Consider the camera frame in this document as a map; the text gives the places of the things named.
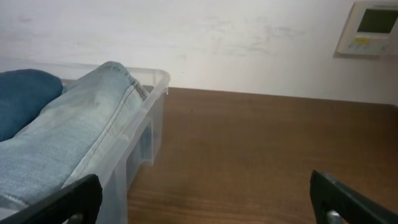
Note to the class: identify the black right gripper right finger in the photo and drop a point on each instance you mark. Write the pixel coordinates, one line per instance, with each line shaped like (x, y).
(334, 202)

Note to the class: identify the clear plastic storage bin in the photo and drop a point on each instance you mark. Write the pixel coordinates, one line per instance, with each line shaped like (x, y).
(137, 143)

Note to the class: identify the light blue jeans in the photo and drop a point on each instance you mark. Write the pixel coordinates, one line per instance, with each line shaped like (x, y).
(71, 134)

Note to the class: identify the dark blue jeans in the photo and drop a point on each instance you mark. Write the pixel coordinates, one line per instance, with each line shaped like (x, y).
(24, 93)

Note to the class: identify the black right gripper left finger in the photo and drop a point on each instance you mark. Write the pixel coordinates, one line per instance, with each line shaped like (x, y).
(78, 202)

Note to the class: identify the beige wall switch panel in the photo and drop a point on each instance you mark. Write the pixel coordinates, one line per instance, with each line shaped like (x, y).
(370, 30)

